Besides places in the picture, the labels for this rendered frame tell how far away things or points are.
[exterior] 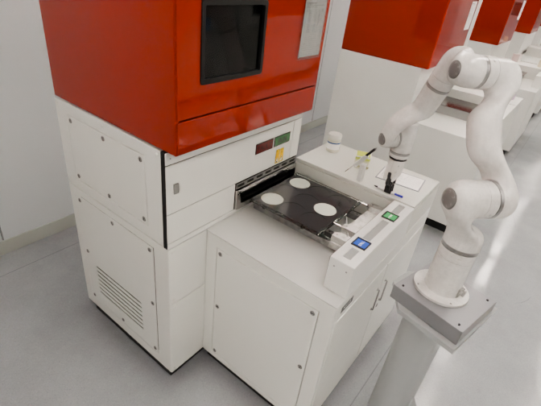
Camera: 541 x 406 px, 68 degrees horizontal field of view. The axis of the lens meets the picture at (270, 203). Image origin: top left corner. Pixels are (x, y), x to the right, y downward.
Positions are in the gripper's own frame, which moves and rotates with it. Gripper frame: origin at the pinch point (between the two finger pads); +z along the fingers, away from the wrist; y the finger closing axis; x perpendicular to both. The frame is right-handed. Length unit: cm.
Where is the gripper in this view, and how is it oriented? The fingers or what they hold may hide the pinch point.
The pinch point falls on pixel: (389, 188)
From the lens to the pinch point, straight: 186.4
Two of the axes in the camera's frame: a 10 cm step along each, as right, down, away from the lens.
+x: 7.8, 4.0, -4.8
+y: -6.2, 3.8, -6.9
